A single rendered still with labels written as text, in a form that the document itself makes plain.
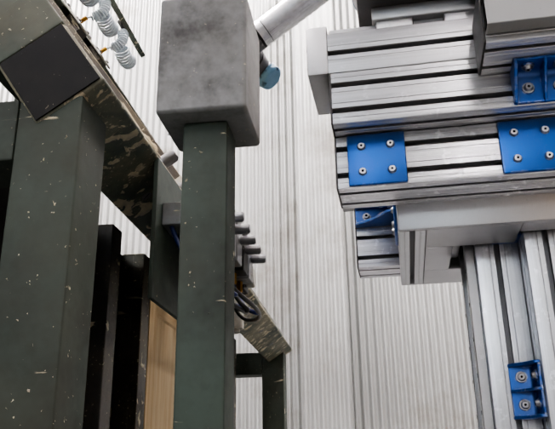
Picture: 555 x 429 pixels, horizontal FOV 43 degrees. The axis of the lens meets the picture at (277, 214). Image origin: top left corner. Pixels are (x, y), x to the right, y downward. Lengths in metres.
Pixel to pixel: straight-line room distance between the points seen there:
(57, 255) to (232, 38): 0.36
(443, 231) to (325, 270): 3.42
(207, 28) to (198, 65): 0.06
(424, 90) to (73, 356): 0.63
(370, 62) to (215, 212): 0.39
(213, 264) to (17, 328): 0.24
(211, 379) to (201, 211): 0.21
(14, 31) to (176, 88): 0.26
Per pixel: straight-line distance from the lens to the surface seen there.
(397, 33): 1.16
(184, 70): 0.95
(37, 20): 1.08
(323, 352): 4.46
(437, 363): 4.57
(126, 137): 1.10
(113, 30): 2.69
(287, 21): 1.94
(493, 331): 1.24
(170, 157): 1.31
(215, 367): 0.83
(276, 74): 2.04
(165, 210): 1.18
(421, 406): 4.54
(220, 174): 0.90
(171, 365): 2.11
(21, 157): 0.97
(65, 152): 0.95
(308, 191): 4.77
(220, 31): 0.97
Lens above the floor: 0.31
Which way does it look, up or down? 20 degrees up
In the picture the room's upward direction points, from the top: 1 degrees counter-clockwise
